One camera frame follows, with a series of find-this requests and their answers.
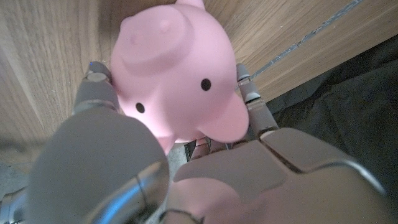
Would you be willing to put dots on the black backdrop curtain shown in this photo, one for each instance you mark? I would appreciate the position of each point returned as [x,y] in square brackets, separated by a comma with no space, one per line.
[348,109]

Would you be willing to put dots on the grey tape outline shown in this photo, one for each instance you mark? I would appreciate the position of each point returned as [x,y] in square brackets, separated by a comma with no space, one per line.
[304,39]

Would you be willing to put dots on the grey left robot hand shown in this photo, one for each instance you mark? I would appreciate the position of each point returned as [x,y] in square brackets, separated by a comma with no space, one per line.
[93,161]

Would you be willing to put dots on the pink plastic piggy bank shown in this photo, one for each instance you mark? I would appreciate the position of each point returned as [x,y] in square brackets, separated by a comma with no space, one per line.
[174,68]

